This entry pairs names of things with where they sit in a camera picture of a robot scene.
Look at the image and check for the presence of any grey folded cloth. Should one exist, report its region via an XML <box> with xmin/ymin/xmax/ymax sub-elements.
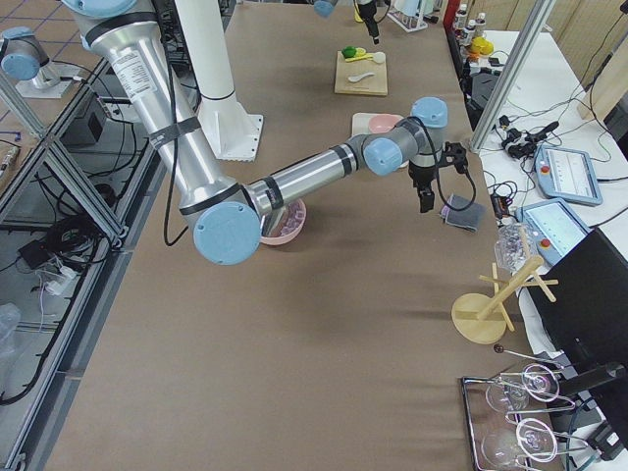
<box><xmin>440</xmin><ymin>194</ymin><xmax>487</xmax><ymax>232</ymax></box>

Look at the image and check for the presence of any wine glass lower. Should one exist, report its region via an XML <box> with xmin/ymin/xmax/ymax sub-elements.
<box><xmin>481</xmin><ymin>418</ymin><xmax>557</xmax><ymax>470</ymax></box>

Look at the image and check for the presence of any clear plastic bag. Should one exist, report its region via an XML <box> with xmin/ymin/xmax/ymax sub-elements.
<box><xmin>495</xmin><ymin>223</ymin><xmax>538</xmax><ymax>272</ymax></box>

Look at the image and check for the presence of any bamboo cutting board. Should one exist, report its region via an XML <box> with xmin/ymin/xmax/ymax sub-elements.
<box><xmin>335</xmin><ymin>51</ymin><xmax>389</xmax><ymax>96</ymax></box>

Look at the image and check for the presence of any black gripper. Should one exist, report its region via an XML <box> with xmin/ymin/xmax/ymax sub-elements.
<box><xmin>360</xmin><ymin>2</ymin><xmax>379</xmax><ymax>38</ymax></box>
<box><xmin>408</xmin><ymin>164</ymin><xmax>435</xmax><ymax>213</ymax></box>

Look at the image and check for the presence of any wire glass rack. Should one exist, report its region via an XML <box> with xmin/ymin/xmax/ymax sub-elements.
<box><xmin>460</xmin><ymin>366</ymin><xmax>588</xmax><ymax>470</ymax></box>

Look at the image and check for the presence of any large pink ice bowl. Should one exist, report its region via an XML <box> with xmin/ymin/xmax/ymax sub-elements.
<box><xmin>261</xmin><ymin>199</ymin><xmax>306</xmax><ymax>246</ymax></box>

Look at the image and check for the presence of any cream rabbit tray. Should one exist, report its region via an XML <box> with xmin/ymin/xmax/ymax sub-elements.
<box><xmin>351</xmin><ymin>113</ymin><xmax>377</xmax><ymax>136</ymax></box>

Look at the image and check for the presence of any wooden mug tree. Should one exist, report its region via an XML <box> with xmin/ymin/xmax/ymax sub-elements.
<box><xmin>451</xmin><ymin>253</ymin><xmax>558</xmax><ymax>344</ymax></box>

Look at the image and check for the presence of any teach pendant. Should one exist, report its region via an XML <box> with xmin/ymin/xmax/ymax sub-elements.
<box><xmin>535</xmin><ymin>145</ymin><xmax>603</xmax><ymax>206</ymax></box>
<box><xmin>516</xmin><ymin>198</ymin><xmax>592</xmax><ymax>266</ymax></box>

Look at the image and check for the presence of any aluminium frame post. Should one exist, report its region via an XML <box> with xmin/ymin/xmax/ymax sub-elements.
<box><xmin>470</xmin><ymin>0</ymin><xmax>556</xmax><ymax>154</ymax></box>

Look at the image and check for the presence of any green lime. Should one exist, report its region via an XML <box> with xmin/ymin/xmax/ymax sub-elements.
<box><xmin>341</xmin><ymin>46</ymin><xmax>356</xmax><ymax>58</ymax></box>

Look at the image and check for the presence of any small pink bowl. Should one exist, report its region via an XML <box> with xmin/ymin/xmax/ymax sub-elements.
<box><xmin>368</xmin><ymin>114</ymin><xmax>403</xmax><ymax>133</ymax></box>

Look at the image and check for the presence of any teach pendant lower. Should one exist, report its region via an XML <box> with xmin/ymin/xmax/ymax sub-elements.
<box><xmin>516</xmin><ymin>198</ymin><xmax>592</xmax><ymax>266</ymax></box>

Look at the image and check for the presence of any teach pendant upper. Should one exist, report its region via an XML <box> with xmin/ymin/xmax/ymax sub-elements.
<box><xmin>535</xmin><ymin>145</ymin><xmax>603</xmax><ymax>206</ymax></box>

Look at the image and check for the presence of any white ceramic spoon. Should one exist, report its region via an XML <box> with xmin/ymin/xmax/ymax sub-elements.
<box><xmin>347</xmin><ymin>72</ymin><xmax>375</xmax><ymax>83</ymax></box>

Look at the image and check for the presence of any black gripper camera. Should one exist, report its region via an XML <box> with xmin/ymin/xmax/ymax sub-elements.
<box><xmin>442</xmin><ymin>141</ymin><xmax>468</xmax><ymax>175</ymax></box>

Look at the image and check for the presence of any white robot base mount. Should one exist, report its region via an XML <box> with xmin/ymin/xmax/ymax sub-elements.
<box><xmin>175</xmin><ymin>0</ymin><xmax>264</xmax><ymax>162</ymax></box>

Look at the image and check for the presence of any wine glass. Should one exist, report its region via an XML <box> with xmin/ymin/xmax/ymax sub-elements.
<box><xmin>485</xmin><ymin>363</ymin><xmax>559</xmax><ymax>412</ymax></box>
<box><xmin>481</xmin><ymin>418</ymin><xmax>557</xmax><ymax>470</ymax></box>

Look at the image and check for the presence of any wine glass upper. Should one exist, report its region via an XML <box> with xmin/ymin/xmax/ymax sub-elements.
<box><xmin>485</xmin><ymin>363</ymin><xmax>559</xmax><ymax>412</ymax></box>

